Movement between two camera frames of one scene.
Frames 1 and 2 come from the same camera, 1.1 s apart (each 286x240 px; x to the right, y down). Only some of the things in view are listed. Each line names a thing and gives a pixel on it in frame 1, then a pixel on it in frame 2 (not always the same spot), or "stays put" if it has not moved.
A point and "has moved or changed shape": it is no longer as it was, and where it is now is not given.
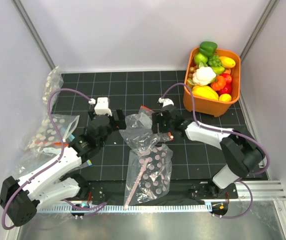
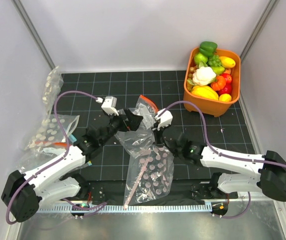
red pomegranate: [227, 89] stays put
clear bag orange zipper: [139, 132] has moved or changed shape
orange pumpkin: [219, 83] stays put
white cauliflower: [204, 76] stays put
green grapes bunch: [214, 61] stays put
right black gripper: [158, 117] -> [156, 134]
